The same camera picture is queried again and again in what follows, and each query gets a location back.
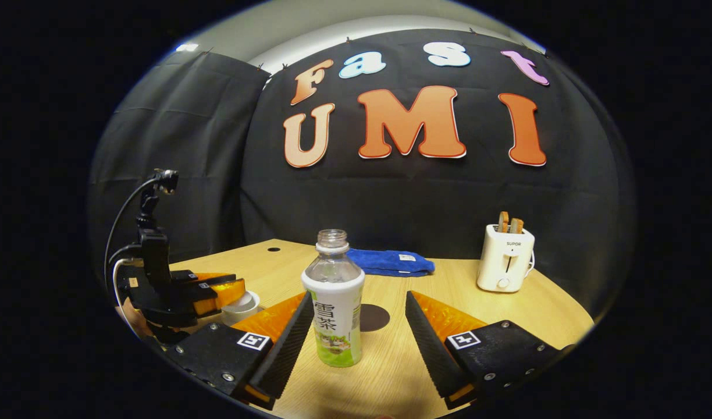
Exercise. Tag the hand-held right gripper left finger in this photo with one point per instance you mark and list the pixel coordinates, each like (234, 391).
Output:
(283, 355)

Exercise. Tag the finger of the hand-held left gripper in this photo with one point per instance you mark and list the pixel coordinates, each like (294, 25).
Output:
(207, 278)
(216, 295)

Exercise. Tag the black backdrop cloth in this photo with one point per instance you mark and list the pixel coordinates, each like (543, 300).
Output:
(391, 198)

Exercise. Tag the toasted bread slice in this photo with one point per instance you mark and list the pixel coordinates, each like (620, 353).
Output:
(516, 226)
(503, 222)

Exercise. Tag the clear water bottle green label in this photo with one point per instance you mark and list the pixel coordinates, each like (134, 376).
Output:
(335, 302)

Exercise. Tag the white teacup lid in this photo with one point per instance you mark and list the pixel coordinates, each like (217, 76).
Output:
(244, 299)

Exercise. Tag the white teacup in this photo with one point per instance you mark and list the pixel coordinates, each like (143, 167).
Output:
(239, 318)

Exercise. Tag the white toaster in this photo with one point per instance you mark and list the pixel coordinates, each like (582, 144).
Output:
(504, 262)

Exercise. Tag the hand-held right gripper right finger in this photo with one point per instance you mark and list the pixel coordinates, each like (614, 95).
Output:
(434, 355)

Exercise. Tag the dark brown round coaster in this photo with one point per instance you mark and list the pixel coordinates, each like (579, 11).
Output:
(376, 318)

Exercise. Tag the blue towel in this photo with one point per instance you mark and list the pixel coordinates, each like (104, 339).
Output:
(385, 262)

